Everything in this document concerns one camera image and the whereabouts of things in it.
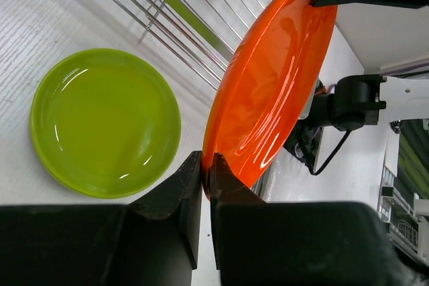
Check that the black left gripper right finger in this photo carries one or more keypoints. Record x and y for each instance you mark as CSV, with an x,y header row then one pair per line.
x,y
304,243

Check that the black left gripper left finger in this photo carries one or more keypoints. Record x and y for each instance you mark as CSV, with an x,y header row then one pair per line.
x,y
151,241

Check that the orange plate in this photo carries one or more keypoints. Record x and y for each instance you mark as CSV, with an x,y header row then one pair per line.
x,y
267,85

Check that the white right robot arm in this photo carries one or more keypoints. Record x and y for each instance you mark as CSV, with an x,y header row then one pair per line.
x,y
360,100

